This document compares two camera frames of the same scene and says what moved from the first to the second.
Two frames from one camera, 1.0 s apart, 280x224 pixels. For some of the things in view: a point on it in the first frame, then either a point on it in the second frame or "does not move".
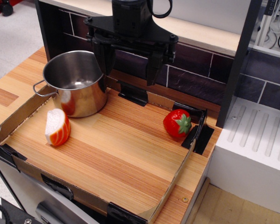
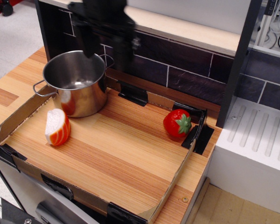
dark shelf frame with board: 215,38 does not move
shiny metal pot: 76,77 does not move
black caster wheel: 5,8 does not move
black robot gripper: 131,24 -> 108,15
